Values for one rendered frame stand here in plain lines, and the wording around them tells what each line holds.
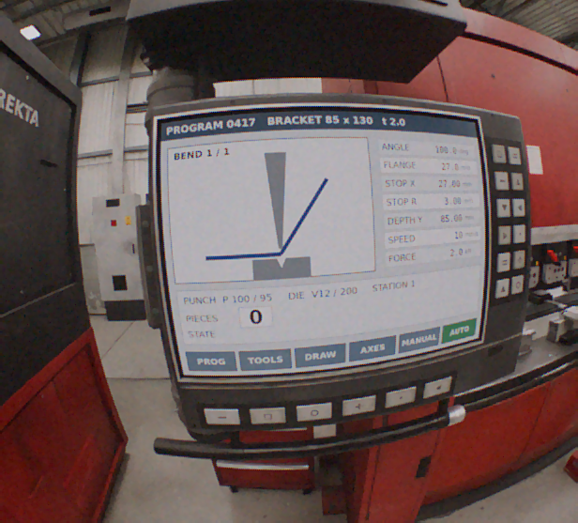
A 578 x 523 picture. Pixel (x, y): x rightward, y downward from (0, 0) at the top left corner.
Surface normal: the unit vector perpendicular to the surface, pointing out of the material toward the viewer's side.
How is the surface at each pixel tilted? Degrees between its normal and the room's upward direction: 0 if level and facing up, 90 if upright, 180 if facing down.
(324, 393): 90
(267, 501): 0
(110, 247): 90
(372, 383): 90
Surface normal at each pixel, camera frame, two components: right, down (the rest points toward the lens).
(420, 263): 0.06, 0.05
